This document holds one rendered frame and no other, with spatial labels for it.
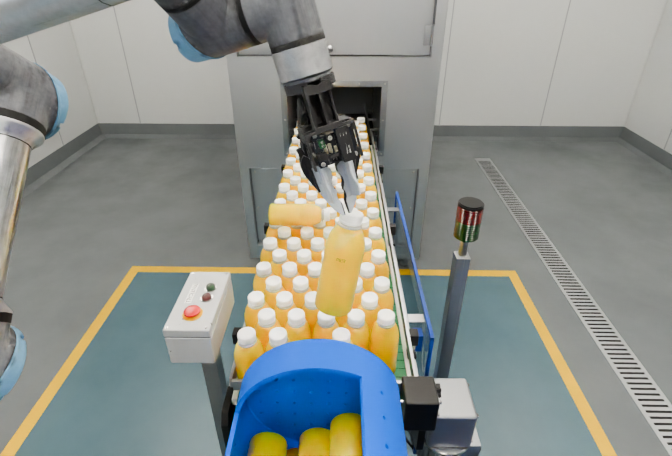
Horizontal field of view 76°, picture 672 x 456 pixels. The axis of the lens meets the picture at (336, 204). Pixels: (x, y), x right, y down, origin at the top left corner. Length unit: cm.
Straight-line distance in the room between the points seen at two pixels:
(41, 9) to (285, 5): 28
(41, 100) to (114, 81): 469
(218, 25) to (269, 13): 7
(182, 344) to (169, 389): 135
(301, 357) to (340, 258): 17
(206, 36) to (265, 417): 67
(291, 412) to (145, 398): 155
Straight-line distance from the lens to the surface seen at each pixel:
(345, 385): 82
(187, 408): 228
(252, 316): 108
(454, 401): 117
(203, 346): 102
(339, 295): 73
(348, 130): 58
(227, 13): 60
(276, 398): 86
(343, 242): 70
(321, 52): 59
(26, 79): 84
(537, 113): 545
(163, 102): 537
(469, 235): 113
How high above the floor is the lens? 178
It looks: 29 degrees down
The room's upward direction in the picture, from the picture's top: straight up
